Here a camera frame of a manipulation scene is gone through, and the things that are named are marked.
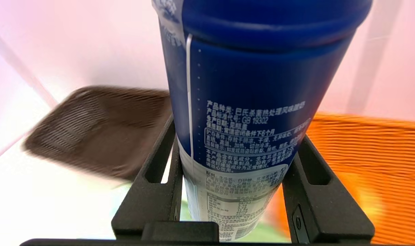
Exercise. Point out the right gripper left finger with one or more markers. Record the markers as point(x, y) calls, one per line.
point(153, 205)

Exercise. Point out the dark brown wicker basket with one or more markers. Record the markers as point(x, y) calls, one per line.
point(101, 133)

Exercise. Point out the green plastic tray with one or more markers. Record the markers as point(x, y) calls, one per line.
point(272, 235)

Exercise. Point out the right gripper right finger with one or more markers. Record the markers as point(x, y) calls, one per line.
point(323, 212)

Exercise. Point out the orange wicker basket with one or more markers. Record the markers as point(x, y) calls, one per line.
point(381, 160)

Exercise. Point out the blue white spray can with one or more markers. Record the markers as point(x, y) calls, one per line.
point(255, 85)

